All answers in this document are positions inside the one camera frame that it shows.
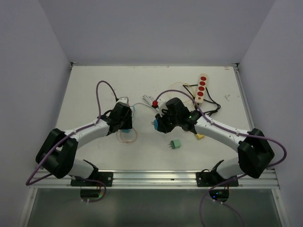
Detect pink thin cable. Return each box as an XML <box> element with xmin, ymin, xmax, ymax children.
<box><xmin>116</xmin><ymin>127</ymin><xmax>138</xmax><ymax>144</ymax></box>

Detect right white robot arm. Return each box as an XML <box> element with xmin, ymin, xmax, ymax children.
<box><xmin>154</xmin><ymin>97</ymin><xmax>274</xmax><ymax>186</ymax></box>

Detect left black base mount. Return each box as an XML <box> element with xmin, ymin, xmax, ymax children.
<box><xmin>71</xmin><ymin>168</ymin><xmax>114</xmax><ymax>203</ymax></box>

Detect blue charger cube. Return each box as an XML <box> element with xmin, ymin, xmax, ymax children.
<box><xmin>152</xmin><ymin>119</ymin><xmax>161</xmax><ymax>131</ymax></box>

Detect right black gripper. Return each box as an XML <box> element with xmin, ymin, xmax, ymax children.
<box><xmin>156</xmin><ymin>108</ymin><xmax>180</xmax><ymax>133</ymax></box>

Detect green charger plug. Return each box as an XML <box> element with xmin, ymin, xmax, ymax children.
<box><xmin>169</xmin><ymin>140</ymin><xmax>181</xmax><ymax>149</ymax></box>

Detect yellow olive charger plug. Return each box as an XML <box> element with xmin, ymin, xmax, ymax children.
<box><xmin>195</xmin><ymin>134</ymin><xmax>205</xmax><ymax>140</ymax></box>

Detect white coiled cable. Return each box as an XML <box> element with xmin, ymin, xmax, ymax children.
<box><xmin>132</xmin><ymin>94</ymin><xmax>158</xmax><ymax>110</ymax></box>

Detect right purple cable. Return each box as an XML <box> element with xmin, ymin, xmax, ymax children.
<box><xmin>155</xmin><ymin>89</ymin><xmax>288</xmax><ymax>227</ymax></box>

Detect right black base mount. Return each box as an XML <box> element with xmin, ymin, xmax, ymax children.
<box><xmin>196</xmin><ymin>160</ymin><xmax>239</xmax><ymax>203</ymax></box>

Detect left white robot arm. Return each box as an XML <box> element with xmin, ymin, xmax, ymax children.
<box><xmin>36</xmin><ymin>102</ymin><xmax>132</xmax><ymax>186</ymax></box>

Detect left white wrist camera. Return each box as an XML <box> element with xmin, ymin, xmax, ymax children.
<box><xmin>117</xmin><ymin>96</ymin><xmax>129</xmax><ymax>105</ymax></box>

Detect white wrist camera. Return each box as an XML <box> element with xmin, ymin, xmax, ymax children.
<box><xmin>151</xmin><ymin>98</ymin><xmax>167</xmax><ymax>116</ymax></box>
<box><xmin>117</xmin><ymin>96</ymin><xmax>129</xmax><ymax>105</ymax></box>

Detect aluminium front rail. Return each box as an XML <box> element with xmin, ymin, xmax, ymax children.
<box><xmin>19</xmin><ymin>170</ymin><xmax>290</xmax><ymax>227</ymax></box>

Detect cream power strip red sockets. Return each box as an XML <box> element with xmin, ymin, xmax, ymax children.
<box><xmin>195</xmin><ymin>73</ymin><xmax>208</xmax><ymax>104</ymax></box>

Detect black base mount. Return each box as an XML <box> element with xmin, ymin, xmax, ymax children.
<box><xmin>71</xmin><ymin>168</ymin><xmax>114</xmax><ymax>203</ymax></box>
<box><xmin>196</xmin><ymin>160</ymin><xmax>239</xmax><ymax>203</ymax></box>

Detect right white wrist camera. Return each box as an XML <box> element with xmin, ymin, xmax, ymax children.
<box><xmin>151</xmin><ymin>98</ymin><xmax>167</xmax><ymax>116</ymax></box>

